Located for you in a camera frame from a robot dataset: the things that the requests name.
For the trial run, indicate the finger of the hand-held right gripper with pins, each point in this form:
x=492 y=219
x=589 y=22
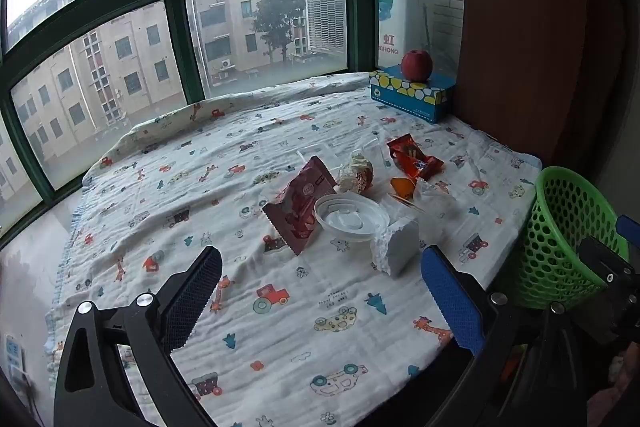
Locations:
x=600 y=267
x=629 y=229

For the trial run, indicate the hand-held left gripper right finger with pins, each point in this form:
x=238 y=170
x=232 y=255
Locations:
x=452 y=302

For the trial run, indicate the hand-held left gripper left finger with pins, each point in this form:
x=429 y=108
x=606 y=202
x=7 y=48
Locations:
x=192 y=292

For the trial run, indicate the green perforated plastic basket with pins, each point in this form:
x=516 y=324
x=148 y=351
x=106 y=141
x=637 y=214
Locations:
x=550 y=227

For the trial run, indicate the clear plastic film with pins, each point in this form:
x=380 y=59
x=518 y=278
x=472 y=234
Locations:
x=435 y=197
x=380 y=147

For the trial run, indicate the small orange packet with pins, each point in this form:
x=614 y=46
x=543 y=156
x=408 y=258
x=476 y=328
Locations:
x=402 y=188

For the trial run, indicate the pink snack wrapper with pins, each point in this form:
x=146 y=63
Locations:
x=295 y=207

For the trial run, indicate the clear plastic cup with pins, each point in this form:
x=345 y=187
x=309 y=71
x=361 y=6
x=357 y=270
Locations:
x=350 y=217

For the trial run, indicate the red snack wrapper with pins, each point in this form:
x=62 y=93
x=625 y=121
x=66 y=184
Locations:
x=412 y=157

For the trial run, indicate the printed cartoon blanket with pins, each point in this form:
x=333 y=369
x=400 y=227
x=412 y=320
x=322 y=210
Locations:
x=280 y=332

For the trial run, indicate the blue spotted tissue box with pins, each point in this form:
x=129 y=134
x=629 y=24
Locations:
x=410 y=99

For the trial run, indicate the brown wooden panel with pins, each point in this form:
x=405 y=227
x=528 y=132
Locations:
x=525 y=32

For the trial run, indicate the beige apartment building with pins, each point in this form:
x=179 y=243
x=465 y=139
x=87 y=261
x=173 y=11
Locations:
x=115 y=67

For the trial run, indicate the red apple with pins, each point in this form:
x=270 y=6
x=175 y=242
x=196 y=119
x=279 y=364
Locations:
x=417 y=66

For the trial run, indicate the white printed sign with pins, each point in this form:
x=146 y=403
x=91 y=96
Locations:
x=392 y=27

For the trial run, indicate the green tree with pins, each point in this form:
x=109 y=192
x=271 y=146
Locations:
x=277 y=17

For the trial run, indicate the white wall socket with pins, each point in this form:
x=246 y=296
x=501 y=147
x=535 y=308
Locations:
x=12 y=352

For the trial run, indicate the green window frame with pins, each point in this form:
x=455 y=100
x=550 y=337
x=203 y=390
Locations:
x=172 y=37

